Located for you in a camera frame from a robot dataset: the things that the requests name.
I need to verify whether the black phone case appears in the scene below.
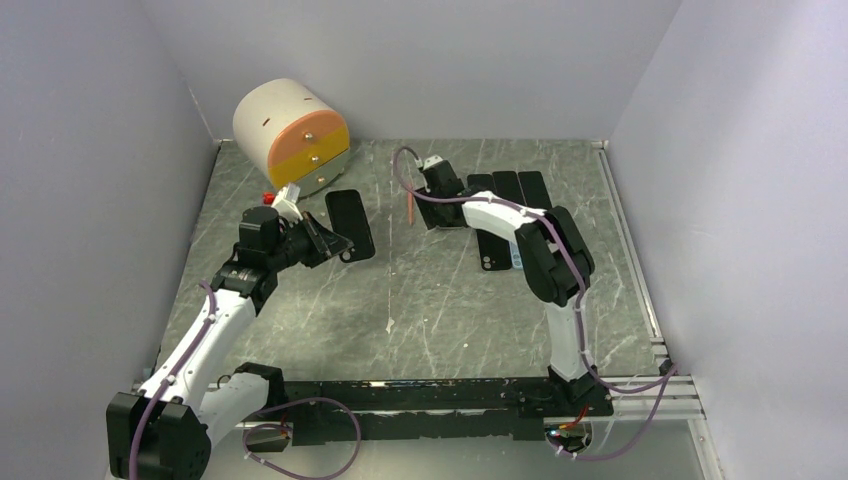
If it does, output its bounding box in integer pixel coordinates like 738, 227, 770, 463
475, 230, 512, 272
325, 189, 376, 263

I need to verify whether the black phone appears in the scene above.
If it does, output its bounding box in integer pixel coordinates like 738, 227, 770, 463
467, 174, 497, 194

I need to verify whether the phone with purple frame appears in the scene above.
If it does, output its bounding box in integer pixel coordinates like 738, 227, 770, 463
492, 171, 525, 205

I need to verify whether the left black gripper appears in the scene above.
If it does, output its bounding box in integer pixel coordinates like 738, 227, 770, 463
267, 210, 352, 272

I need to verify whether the round white drawer cabinet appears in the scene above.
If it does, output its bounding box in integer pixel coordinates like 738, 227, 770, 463
232, 78, 352, 198

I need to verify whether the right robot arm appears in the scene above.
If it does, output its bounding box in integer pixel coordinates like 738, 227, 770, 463
414, 156, 594, 415

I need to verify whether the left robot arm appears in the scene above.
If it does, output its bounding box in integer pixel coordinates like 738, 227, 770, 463
106, 206, 353, 479

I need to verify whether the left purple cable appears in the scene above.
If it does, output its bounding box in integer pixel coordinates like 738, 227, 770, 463
127, 281, 362, 480

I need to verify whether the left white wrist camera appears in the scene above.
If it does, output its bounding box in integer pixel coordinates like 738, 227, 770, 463
262, 183, 303, 222

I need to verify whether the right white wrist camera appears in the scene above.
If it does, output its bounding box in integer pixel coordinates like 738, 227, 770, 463
419, 155, 444, 171

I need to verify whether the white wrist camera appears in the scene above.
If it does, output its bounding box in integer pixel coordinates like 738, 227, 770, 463
262, 183, 303, 222
419, 155, 444, 171

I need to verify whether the light blue phone case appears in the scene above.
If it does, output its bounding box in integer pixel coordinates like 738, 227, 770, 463
508, 242, 523, 270

